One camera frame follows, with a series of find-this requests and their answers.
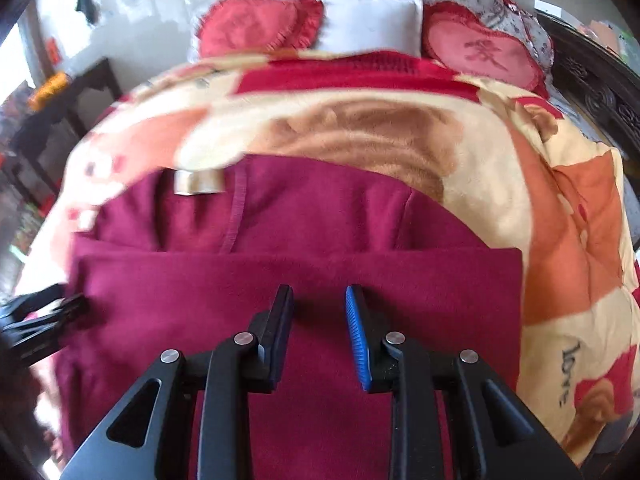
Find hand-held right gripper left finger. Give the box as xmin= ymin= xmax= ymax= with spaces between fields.
xmin=62 ymin=284 xmax=296 ymax=480

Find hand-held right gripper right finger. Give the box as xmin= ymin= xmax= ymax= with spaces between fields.
xmin=344 ymin=284 xmax=583 ymax=480

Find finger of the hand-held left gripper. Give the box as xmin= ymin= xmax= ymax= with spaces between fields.
xmin=0 ymin=284 xmax=66 ymax=323
xmin=5 ymin=294 xmax=98 ymax=346

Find maroon fleece sweater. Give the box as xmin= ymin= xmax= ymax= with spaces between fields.
xmin=52 ymin=152 xmax=523 ymax=480

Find yellow box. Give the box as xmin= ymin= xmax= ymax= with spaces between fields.
xmin=27 ymin=72 xmax=68 ymax=111

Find printed orange red blanket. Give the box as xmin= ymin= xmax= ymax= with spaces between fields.
xmin=15 ymin=50 xmax=640 ymax=471

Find dark wooden side table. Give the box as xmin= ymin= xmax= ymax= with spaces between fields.
xmin=10 ymin=57 xmax=123 ymax=196

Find window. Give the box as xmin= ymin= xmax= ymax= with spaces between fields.
xmin=0 ymin=25 xmax=36 ymax=93

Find red heart pillow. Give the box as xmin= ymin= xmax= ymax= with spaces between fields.
xmin=422 ymin=1 xmax=551 ymax=96
xmin=192 ymin=0 xmax=326 ymax=58

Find white pillow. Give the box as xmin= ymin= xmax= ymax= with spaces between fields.
xmin=315 ymin=0 xmax=425 ymax=56

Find dark carved wooden cabinet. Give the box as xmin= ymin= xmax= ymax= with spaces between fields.
xmin=532 ymin=10 xmax=640 ymax=161

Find pile of colourful packets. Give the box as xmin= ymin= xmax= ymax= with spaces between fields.
xmin=575 ymin=17 xmax=631 ymax=56

